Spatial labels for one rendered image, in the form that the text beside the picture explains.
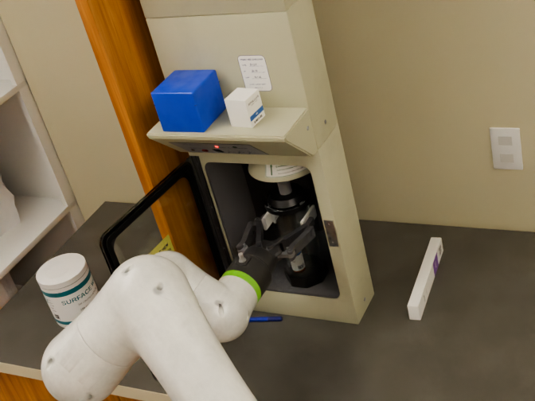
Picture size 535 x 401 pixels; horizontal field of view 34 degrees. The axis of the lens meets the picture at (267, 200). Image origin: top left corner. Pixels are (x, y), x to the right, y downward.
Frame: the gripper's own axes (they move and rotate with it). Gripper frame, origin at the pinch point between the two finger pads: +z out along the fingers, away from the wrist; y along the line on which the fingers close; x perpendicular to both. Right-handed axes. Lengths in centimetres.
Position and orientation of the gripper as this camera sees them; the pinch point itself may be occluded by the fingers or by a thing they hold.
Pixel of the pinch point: (290, 214)
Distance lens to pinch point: 200.6
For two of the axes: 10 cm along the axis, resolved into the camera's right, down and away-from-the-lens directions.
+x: 2.3, 8.2, 5.2
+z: 4.2, -5.6, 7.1
